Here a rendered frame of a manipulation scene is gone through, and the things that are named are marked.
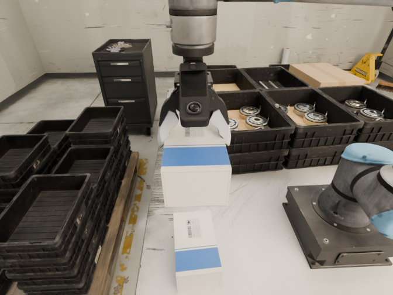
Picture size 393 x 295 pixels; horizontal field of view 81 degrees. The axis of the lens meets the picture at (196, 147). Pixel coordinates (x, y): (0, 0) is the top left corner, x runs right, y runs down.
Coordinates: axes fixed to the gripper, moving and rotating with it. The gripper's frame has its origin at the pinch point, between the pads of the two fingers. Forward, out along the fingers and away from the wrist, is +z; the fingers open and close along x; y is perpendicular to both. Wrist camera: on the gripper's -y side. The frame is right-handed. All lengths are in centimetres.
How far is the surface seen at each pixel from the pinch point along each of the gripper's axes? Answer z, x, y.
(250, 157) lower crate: 31, -24, 36
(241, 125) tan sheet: 28, -25, 58
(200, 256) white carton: 32.1, -1.2, -5.3
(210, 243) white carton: 32.1, -4.3, -1.5
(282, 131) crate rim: 19, -36, 37
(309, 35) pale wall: 42, -209, 383
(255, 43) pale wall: 54, -119, 383
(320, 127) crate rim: 19, -51, 38
